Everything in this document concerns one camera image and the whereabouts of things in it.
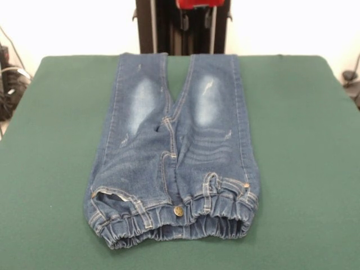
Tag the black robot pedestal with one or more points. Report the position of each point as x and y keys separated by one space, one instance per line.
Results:
x=166 y=33

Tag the dark green tablecloth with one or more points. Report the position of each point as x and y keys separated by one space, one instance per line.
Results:
x=281 y=182

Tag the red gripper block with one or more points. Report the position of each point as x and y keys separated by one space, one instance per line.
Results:
x=197 y=3

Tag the blue denim jeans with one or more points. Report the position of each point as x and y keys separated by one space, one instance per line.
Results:
x=174 y=157

